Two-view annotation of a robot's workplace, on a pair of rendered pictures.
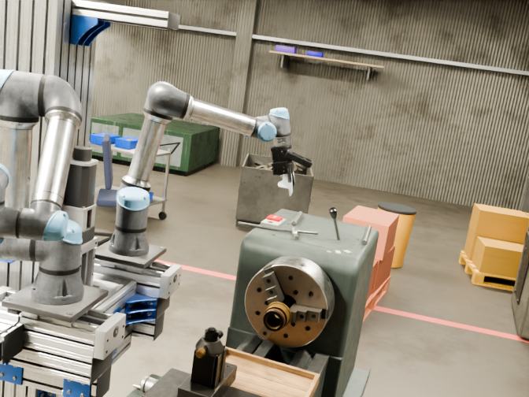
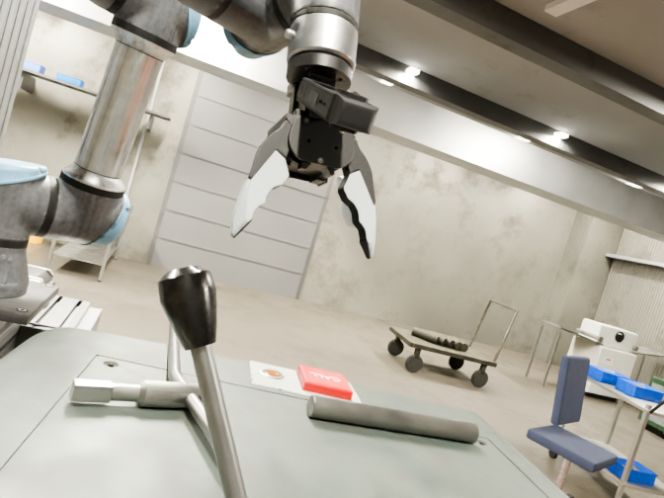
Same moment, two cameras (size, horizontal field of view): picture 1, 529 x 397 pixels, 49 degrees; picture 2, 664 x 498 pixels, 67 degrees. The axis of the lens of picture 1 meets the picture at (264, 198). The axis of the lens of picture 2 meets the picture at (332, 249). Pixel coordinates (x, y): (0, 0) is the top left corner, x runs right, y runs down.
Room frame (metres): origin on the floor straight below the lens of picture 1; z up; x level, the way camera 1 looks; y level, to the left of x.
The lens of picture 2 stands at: (2.19, -0.56, 1.45)
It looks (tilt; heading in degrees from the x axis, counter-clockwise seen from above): 3 degrees down; 61
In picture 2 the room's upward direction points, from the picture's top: 17 degrees clockwise
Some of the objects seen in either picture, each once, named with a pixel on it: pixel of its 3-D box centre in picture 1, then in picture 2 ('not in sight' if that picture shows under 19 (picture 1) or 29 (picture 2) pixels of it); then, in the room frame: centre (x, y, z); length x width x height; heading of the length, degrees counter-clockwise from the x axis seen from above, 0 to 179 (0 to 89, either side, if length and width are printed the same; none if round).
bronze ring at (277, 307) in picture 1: (277, 316); not in sight; (1.88, -0.10, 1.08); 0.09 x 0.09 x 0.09; 73
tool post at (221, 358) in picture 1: (209, 364); not in sight; (1.51, 0.09, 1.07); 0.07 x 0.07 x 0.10; 73
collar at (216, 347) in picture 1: (209, 343); not in sight; (1.51, 0.09, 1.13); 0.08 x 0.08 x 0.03
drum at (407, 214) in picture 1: (391, 235); not in sight; (6.14, -1.43, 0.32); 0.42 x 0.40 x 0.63; 78
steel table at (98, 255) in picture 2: not in sight; (94, 232); (2.70, 6.52, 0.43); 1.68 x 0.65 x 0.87; 80
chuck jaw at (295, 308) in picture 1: (307, 313); not in sight; (1.92, -0.21, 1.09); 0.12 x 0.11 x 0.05; 73
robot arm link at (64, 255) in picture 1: (58, 242); not in sight; (1.62, 0.58, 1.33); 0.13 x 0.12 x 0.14; 101
